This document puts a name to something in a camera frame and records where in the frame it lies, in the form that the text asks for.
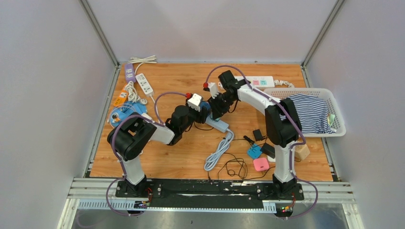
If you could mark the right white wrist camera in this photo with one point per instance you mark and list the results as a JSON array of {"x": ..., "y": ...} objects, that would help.
[{"x": 213, "y": 89}]

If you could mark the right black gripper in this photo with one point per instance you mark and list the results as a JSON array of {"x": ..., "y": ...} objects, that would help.
[{"x": 218, "y": 111}]

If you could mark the white power strip blue USB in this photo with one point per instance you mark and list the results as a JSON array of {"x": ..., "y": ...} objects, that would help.
[{"x": 263, "y": 82}]

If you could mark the white power strip with cord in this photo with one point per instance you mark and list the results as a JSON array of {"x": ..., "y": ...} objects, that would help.
[{"x": 144, "y": 84}]

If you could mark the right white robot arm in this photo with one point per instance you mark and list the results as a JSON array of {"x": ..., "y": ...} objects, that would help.
[{"x": 283, "y": 127}]

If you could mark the wooden cube adapter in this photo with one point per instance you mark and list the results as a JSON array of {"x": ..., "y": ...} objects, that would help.
[{"x": 302, "y": 152}]

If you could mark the black charger with cable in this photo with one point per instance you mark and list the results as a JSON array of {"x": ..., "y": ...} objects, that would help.
[{"x": 230, "y": 166}]

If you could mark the white plastic basket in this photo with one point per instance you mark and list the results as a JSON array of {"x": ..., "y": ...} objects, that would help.
[{"x": 326, "y": 95}]

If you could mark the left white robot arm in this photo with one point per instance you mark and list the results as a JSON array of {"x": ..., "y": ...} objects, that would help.
[{"x": 129, "y": 138}]

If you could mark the dark blue cube adapter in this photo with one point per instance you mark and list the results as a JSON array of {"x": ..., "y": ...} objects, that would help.
[{"x": 205, "y": 105}]

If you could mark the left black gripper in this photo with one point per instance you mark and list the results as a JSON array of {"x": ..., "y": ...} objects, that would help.
[{"x": 201, "y": 119}]

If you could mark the pink square charger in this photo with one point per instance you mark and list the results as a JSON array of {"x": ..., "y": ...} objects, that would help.
[{"x": 261, "y": 164}]

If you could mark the orange power strip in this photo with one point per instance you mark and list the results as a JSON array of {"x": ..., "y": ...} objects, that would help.
[{"x": 122, "y": 97}]

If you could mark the small blue charger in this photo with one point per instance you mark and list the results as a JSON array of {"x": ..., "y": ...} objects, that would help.
[{"x": 254, "y": 151}]

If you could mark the striped blue white cloth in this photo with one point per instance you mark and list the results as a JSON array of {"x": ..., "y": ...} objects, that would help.
[{"x": 313, "y": 113}]

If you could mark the black TP-Link charger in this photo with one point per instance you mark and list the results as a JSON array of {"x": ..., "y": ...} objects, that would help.
[{"x": 258, "y": 139}]

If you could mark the light blue power strip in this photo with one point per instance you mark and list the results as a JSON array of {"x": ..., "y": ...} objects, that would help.
[{"x": 217, "y": 124}]

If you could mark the purple power strip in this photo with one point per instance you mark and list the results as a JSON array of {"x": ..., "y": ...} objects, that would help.
[{"x": 129, "y": 73}]

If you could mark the black mounting rail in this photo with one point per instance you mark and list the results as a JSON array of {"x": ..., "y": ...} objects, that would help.
[{"x": 194, "y": 193}]

